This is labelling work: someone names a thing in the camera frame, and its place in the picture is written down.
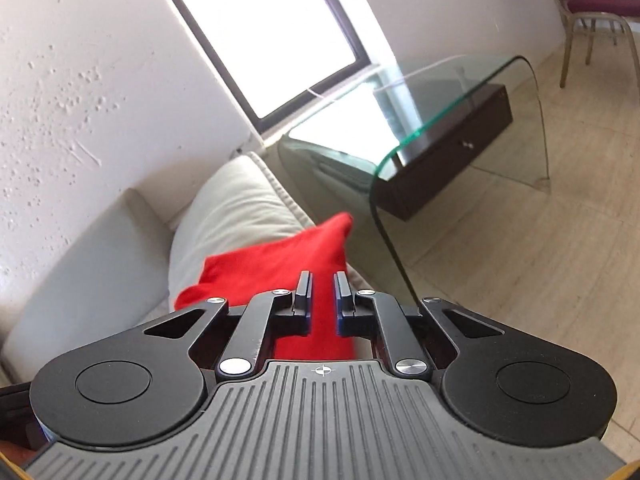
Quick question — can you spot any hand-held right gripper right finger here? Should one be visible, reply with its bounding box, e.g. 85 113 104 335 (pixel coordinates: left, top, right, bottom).
333 270 506 380

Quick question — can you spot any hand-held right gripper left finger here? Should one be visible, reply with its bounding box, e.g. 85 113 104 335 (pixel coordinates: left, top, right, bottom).
142 270 314 380

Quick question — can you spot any red t-shirt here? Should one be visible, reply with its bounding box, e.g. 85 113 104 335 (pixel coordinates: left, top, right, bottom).
174 212 373 361

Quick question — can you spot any grey sofa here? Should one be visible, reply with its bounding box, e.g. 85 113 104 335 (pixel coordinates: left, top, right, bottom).
0 152 416 391

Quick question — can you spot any pale grey pillow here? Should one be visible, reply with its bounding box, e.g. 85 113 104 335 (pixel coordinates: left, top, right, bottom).
167 154 371 306

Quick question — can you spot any grey sofa backrest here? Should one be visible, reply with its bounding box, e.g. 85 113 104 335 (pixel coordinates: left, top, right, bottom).
0 187 176 386

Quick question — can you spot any dark wooden drawer unit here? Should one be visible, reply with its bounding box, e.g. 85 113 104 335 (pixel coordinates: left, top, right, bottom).
372 84 515 221

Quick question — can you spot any curved glass table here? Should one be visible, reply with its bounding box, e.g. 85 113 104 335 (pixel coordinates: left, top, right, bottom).
277 54 553 311

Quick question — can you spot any window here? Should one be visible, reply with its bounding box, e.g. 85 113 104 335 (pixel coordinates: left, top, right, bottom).
147 0 396 136

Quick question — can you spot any maroon metal chair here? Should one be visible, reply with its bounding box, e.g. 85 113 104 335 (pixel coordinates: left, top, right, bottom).
537 0 640 88

